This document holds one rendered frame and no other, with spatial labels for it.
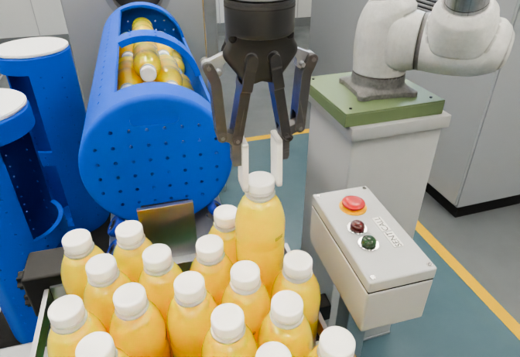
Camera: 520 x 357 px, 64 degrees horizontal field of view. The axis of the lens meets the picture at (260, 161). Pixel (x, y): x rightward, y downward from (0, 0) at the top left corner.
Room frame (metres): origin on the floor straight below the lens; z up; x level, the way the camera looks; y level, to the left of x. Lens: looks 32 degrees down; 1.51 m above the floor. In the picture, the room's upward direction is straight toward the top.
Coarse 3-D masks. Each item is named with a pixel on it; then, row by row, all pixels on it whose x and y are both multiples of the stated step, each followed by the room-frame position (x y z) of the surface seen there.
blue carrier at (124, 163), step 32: (128, 32) 1.10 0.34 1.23; (160, 32) 1.12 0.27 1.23; (96, 64) 1.06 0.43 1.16; (192, 64) 1.08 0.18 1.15; (96, 96) 0.76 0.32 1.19; (128, 96) 0.67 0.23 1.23; (160, 96) 0.67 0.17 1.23; (192, 96) 0.71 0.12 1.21; (96, 128) 0.63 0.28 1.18; (128, 128) 0.65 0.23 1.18; (160, 128) 0.66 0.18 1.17; (192, 128) 0.68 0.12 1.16; (96, 160) 0.63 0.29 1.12; (128, 160) 0.65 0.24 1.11; (160, 160) 0.66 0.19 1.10; (192, 160) 0.68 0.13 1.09; (224, 160) 0.69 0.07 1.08; (96, 192) 0.63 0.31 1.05; (128, 192) 0.64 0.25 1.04; (160, 192) 0.66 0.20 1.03; (192, 192) 0.67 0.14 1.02
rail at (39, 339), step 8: (48, 296) 0.45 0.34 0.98; (48, 304) 0.44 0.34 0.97; (40, 312) 0.42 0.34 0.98; (40, 320) 0.40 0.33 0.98; (48, 320) 0.42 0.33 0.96; (40, 328) 0.39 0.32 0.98; (48, 328) 0.41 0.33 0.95; (40, 336) 0.38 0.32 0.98; (32, 344) 0.36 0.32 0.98; (40, 344) 0.37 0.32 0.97; (32, 352) 0.35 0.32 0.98; (40, 352) 0.36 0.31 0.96
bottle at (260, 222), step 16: (240, 208) 0.44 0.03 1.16; (256, 208) 0.43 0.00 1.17; (272, 208) 0.43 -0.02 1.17; (240, 224) 0.43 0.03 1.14; (256, 224) 0.42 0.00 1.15; (272, 224) 0.43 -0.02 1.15; (240, 240) 0.43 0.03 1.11; (256, 240) 0.42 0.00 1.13; (272, 240) 0.42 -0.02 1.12; (240, 256) 0.43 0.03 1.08; (256, 256) 0.42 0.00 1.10; (272, 256) 0.42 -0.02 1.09; (272, 272) 0.42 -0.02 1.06
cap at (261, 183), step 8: (248, 176) 0.46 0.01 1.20; (256, 176) 0.46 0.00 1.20; (264, 176) 0.46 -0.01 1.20; (272, 176) 0.46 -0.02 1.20; (248, 184) 0.44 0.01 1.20; (256, 184) 0.44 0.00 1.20; (264, 184) 0.44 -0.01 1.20; (272, 184) 0.44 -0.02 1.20; (248, 192) 0.44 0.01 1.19; (256, 192) 0.44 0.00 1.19; (264, 192) 0.44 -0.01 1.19; (272, 192) 0.45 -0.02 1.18
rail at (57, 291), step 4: (180, 260) 0.53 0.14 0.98; (184, 260) 0.53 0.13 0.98; (188, 260) 0.53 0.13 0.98; (192, 260) 0.53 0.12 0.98; (180, 264) 0.52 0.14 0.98; (184, 264) 0.52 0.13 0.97; (188, 264) 0.52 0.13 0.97; (180, 268) 0.52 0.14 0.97; (184, 268) 0.52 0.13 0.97; (188, 268) 0.52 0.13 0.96; (60, 284) 0.47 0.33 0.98; (52, 288) 0.47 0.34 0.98; (56, 288) 0.47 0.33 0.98; (60, 288) 0.47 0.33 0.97; (52, 292) 0.47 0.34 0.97; (56, 292) 0.47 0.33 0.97; (60, 292) 0.47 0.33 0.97; (64, 292) 0.47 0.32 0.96; (56, 296) 0.47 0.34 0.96; (60, 296) 0.47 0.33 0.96
